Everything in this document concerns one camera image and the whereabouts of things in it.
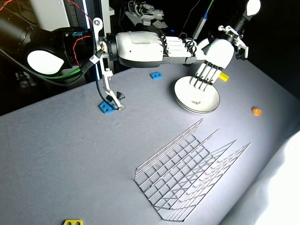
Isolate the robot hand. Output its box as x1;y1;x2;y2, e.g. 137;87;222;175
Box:
115;31;200;69
191;37;235;92

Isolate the spare white robot hand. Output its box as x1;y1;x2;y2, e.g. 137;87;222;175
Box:
125;0;168;27

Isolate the blue pentagon block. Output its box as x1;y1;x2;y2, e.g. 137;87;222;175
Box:
98;99;117;115

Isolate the grey table cloth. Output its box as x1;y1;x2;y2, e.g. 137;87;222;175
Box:
0;50;300;225

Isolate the grey cable adapter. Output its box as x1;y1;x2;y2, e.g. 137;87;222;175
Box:
192;10;209;40

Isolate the silver wire dish rack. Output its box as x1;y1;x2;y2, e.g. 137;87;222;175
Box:
134;118;252;222

